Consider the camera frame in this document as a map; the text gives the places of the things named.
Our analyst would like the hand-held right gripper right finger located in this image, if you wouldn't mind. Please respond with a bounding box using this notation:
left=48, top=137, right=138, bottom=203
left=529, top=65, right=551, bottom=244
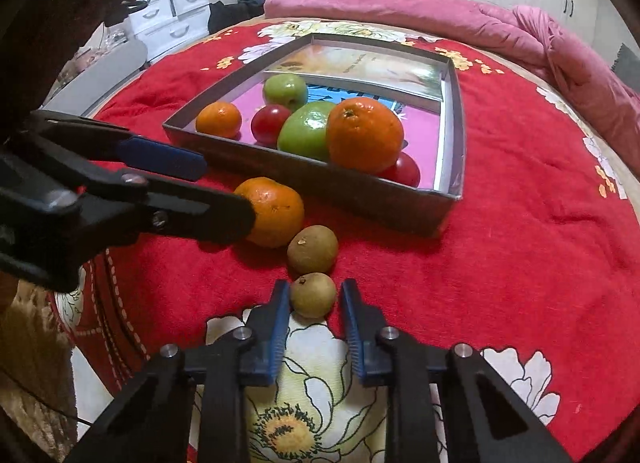
left=339, top=278, right=573, bottom=463

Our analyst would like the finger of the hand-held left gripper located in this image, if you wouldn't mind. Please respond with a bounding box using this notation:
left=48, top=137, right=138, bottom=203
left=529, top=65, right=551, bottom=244
left=0, top=143, right=257, bottom=294
left=27, top=110, right=208, bottom=183

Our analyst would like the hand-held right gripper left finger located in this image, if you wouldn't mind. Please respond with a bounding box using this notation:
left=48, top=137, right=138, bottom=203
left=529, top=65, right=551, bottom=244
left=65, top=279, right=292, bottom=463

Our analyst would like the brown longan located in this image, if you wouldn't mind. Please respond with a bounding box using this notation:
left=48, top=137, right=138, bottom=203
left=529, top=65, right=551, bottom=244
left=290, top=272, right=338, bottom=319
left=286, top=224, right=339, bottom=275

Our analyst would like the small orange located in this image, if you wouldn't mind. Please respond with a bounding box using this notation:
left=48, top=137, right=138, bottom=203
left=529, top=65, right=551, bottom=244
left=195, top=100, right=243, bottom=140

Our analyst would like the medium orange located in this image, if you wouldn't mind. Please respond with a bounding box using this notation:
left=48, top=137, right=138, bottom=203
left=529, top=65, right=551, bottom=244
left=233, top=176, right=306, bottom=249

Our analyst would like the red tomato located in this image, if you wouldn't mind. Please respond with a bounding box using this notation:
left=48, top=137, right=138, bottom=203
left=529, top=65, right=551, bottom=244
left=377, top=150, right=422, bottom=189
left=250, top=104, right=293, bottom=146

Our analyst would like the grey cardboard box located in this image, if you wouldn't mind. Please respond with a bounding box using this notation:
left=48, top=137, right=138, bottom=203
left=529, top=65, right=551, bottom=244
left=162, top=33, right=467, bottom=238

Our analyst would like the large green apple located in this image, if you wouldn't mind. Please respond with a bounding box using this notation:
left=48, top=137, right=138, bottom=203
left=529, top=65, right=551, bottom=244
left=276, top=100, right=341, bottom=161

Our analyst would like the large orange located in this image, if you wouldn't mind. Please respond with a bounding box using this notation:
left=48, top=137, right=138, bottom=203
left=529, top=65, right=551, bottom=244
left=325, top=96, right=405, bottom=175

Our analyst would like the grey side table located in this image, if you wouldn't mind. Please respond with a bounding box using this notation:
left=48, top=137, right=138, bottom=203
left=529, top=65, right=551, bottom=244
left=42, top=38, right=148, bottom=114

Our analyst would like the white drawer cabinet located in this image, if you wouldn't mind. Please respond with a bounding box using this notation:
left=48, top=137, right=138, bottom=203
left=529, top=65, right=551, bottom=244
left=127, top=0, right=211, bottom=61

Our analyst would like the small green apple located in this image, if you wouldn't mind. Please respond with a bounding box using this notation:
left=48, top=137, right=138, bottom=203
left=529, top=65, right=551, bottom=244
left=263, top=72, right=309, bottom=111

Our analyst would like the black bag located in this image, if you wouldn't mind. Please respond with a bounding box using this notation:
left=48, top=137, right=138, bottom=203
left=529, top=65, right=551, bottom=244
left=207, top=0, right=241, bottom=34

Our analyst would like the red floral blanket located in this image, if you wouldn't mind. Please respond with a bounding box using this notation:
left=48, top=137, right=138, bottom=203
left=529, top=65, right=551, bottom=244
left=50, top=18, right=640, bottom=463

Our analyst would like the pink book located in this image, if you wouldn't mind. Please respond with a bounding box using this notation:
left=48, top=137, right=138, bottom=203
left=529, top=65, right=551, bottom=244
left=235, top=80, right=443, bottom=191

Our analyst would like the yellow book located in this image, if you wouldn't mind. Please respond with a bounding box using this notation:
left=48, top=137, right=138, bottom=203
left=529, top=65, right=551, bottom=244
left=264, top=40, right=448, bottom=101

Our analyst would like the pink quilt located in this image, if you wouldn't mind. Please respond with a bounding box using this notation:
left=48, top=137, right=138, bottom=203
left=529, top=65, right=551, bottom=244
left=262, top=0, right=640, bottom=169

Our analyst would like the grey cushion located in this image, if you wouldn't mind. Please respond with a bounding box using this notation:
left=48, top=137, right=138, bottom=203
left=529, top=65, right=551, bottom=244
left=612, top=43, right=640, bottom=89

